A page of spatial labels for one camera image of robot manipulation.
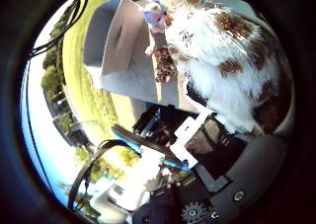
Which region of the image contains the thin black cable bundle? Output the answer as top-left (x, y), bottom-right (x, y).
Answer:
top-left (29, 0), bottom-right (90, 59)

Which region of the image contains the white brown plush dog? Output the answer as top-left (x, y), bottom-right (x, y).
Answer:
top-left (164, 0), bottom-right (294, 136)

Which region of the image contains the thick black cable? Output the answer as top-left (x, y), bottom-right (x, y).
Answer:
top-left (67, 138), bottom-right (142, 212)

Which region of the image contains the leopard print plush toy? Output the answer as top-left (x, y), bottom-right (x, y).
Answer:
top-left (144, 33), bottom-right (179, 84)

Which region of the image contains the grey fabric container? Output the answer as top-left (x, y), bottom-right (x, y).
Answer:
top-left (82, 0), bottom-right (159, 77)

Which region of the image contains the dark grey building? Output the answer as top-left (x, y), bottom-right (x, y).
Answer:
top-left (45, 89), bottom-right (90, 146)

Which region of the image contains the pink blue plush toy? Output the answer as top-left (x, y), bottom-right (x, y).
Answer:
top-left (141, 0), bottom-right (170, 35)

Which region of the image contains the white building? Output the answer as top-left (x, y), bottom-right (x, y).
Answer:
top-left (90, 171), bottom-right (156, 218)

